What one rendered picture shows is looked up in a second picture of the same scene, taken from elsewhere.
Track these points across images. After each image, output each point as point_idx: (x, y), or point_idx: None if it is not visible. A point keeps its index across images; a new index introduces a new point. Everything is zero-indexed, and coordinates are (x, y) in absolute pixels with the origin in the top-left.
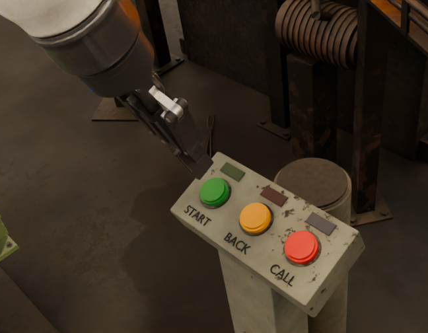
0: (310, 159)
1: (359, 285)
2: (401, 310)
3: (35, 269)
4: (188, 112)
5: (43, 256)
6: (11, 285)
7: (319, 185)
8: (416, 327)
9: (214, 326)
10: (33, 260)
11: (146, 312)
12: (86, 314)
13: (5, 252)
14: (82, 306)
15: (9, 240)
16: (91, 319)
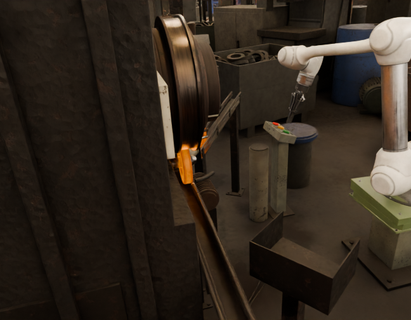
0: (255, 149)
1: (231, 225)
2: (226, 216)
3: (363, 279)
4: (291, 97)
5: (358, 284)
6: (373, 271)
7: (257, 145)
8: (226, 213)
9: (286, 232)
10: (364, 284)
11: (310, 244)
12: (336, 253)
13: (352, 192)
14: (337, 256)
15: (351, 195)
16: (333, 250)
